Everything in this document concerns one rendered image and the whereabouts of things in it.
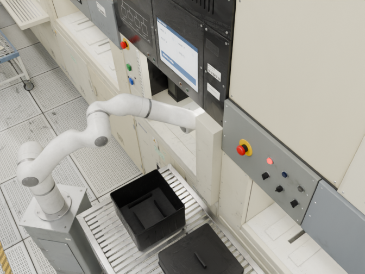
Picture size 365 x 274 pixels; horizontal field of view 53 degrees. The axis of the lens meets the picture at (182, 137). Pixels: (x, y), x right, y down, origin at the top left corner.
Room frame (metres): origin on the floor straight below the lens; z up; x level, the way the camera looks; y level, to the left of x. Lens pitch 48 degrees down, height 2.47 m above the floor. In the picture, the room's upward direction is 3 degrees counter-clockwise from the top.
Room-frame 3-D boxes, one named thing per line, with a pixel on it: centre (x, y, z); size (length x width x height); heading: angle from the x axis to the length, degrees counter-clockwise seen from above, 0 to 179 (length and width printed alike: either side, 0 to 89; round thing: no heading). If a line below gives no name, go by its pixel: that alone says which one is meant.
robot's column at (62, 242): (1.09, 0.71, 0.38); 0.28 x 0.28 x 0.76; 78
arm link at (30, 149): (1.12, 0.72, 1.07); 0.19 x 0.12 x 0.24; 12
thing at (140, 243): (0.98, 0.19, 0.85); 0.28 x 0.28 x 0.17; 31
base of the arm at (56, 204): (1.09, 0.71, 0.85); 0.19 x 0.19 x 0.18
